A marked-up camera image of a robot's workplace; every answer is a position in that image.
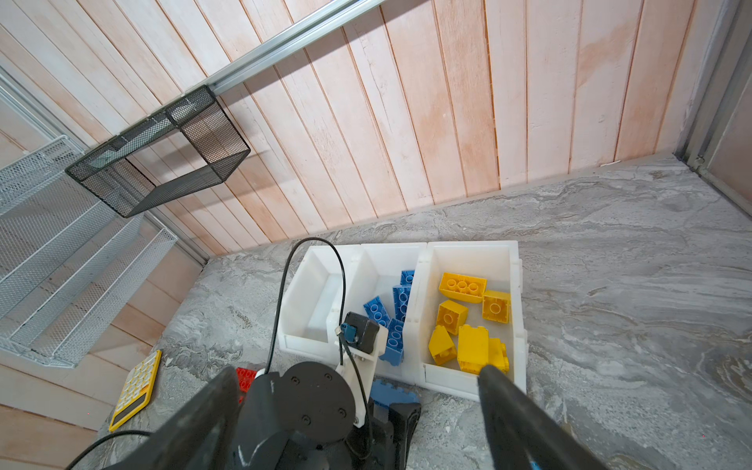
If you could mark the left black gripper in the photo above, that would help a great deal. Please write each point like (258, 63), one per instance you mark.
(304, 419)

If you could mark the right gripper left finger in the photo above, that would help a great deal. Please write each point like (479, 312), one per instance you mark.
(199, 435)

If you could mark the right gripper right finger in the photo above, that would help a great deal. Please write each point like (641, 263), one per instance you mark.
(520, 434)

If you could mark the red brick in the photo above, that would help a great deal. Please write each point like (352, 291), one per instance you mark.
(246, 378)

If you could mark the yellow small brick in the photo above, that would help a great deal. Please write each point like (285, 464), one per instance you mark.
(496, 306)
(498, 355)

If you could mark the blue brick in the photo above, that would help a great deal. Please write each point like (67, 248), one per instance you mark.
(377, 312)
(394, 346)
(401, 294)
(386, 394)
(407, 277)

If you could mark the yellow sloped brick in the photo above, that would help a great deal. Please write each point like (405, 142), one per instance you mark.
(441, 346)

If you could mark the yellow long brick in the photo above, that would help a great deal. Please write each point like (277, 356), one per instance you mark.
(463, 288)

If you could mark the yellow calculator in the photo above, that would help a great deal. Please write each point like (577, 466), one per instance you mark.
(137, 390)

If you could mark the left white bin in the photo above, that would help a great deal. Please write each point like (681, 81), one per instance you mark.
(311, 305)

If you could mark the white bin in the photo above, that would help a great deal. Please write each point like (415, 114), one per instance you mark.
(311, 305)
(377, 271)
(500, 264)

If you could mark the middle white bin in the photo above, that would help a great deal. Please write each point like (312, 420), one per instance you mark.
(377, 271)

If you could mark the right white bin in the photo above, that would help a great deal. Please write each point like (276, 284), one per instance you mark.
(500, 264)

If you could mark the black mesh basket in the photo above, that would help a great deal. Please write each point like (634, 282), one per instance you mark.
(187, 146)

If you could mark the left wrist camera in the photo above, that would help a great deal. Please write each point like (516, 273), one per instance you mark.
(367, 341)

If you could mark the white wire mesh shelf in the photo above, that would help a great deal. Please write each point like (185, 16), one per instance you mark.
(69, 263)

